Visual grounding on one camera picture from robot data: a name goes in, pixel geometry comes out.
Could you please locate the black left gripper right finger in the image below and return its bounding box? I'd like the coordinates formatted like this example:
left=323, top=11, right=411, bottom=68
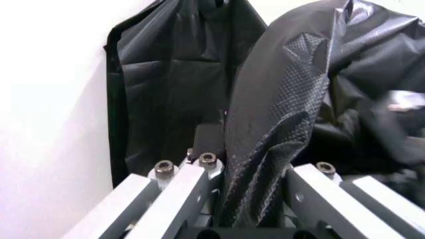
left=284, top=161, right=425, bottom=239

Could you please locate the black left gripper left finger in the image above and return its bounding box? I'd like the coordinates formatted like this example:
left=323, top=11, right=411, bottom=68
left=61, top=123, right=230, bottom=239

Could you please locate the black trash bin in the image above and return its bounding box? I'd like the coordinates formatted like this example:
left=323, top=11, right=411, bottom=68
left=103, top=14, right=134, bottom=190

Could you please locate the black plastic garbage bag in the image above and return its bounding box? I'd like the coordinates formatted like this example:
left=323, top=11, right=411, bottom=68
left=114, top=0, right=425, bottom=229

